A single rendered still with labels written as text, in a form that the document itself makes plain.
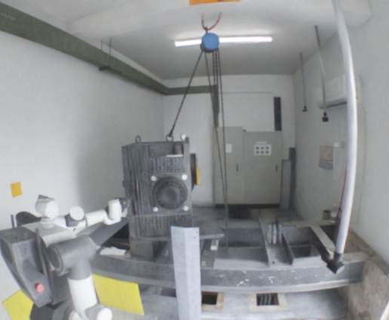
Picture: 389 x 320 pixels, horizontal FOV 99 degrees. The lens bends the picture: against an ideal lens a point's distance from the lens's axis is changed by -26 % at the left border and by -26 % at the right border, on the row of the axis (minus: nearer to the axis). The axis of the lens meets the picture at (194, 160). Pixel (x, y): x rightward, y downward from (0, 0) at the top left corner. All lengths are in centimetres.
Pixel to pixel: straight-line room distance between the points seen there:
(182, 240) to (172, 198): 30
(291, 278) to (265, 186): 306
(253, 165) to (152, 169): 325
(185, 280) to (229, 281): 40
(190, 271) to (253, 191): 332
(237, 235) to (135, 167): 146
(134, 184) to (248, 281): 120
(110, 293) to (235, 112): 402
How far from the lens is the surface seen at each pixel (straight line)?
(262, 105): 489
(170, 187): 155
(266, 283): 199
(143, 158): 164
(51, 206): 93
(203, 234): 179
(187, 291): 183
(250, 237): 261
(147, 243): 189
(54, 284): 94
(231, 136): 459
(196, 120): 490
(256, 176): 471
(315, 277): 207
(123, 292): 226
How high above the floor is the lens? 169
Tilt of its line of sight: 7 degrees down
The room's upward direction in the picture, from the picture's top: 2 degrees counter-clockwise
